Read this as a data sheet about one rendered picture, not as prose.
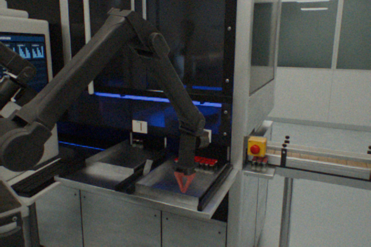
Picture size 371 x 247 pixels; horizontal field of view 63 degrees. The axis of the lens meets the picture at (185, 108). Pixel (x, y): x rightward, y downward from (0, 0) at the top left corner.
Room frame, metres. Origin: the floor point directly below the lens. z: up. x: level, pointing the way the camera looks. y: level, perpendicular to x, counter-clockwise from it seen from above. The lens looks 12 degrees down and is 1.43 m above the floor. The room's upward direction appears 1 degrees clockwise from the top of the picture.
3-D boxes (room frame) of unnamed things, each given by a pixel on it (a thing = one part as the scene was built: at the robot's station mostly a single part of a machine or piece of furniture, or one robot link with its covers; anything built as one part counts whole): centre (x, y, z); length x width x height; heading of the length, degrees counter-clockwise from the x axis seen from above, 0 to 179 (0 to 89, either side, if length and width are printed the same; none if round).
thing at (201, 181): (1.16, 0.00, 0.90); 0.34 x 0.26 x 0.04; 156
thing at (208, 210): (1.26, 0.14, 0.87); 0.70 x 0.48 x 0.02; 66
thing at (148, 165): (1.17, 0.18, 0.91); 0.14 x 0.03 x 0.06; 155
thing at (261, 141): (1.27, -0.32, 1.00); 0.08 x 0.07 x 0.07; 156
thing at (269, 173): (1.30, -0.35, 0.87); 0.14 x 0.13 x 0.02; 156
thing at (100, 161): (1.40, 0.27, 0.90); 0.34 x 0.26 x 0.04; 156
